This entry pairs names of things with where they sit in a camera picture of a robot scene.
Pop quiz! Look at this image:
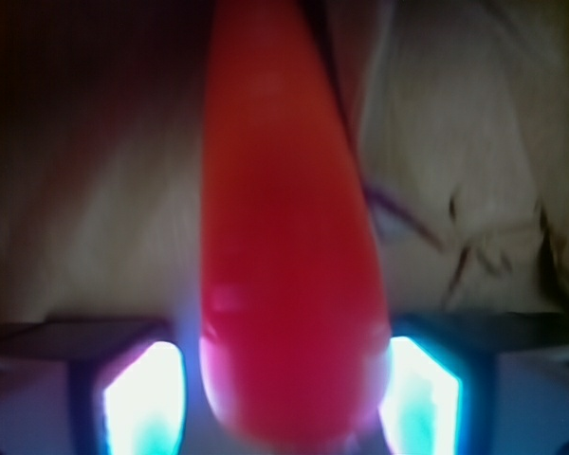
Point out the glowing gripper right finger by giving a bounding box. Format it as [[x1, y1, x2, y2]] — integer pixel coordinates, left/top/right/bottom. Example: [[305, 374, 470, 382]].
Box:
[[379, 312, 569, 454]]

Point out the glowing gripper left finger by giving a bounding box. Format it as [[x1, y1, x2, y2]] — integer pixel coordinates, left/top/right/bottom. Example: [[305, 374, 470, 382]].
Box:
[[0, 318, 187, 454]]

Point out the orange toy carrot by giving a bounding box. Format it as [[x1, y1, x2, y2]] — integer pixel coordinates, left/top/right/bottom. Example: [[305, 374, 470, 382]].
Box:
[[199, 1, 391, 454]]

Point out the brown paper bag tray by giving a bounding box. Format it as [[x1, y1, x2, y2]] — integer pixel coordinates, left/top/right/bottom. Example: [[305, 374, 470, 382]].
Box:
[[0, 1, 569, 322]]

